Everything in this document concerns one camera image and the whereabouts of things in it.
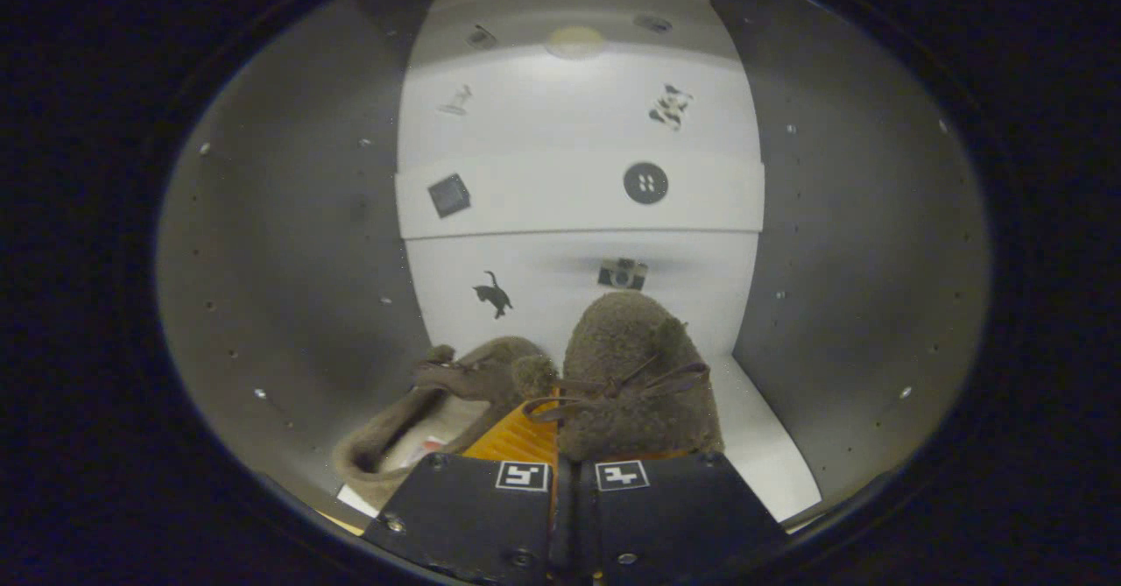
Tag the brown fuzzy shoe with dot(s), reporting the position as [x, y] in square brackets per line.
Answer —
[622, 332]
[473, 376]

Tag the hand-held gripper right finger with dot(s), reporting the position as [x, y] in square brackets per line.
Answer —
[674, 516]

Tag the dark grey shoe cabinet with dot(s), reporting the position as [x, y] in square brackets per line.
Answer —
[289, 244]

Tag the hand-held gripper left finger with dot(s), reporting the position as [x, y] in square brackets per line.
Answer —
[473, 516]

